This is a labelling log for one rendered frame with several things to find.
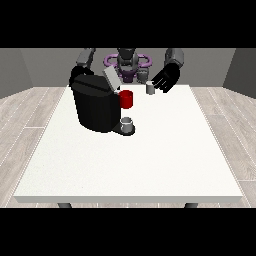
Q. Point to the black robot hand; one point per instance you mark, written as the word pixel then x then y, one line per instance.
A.
pixel 79 71
pixel 167 78

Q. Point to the small grey coffee pod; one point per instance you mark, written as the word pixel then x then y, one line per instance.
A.
pixel 150 88

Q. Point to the pale grey machine lid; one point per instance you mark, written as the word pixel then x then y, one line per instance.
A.
pixel 111 77

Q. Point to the black coffee machine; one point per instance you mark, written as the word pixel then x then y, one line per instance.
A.
pixel 95 103

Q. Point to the red pod holder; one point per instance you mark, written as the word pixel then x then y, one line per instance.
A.
pixel 126 99

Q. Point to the grey robot trunk purple rings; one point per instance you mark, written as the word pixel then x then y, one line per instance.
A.
pixel 128 65

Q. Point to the small grey cup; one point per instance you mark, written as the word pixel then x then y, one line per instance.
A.
pixel 126 124

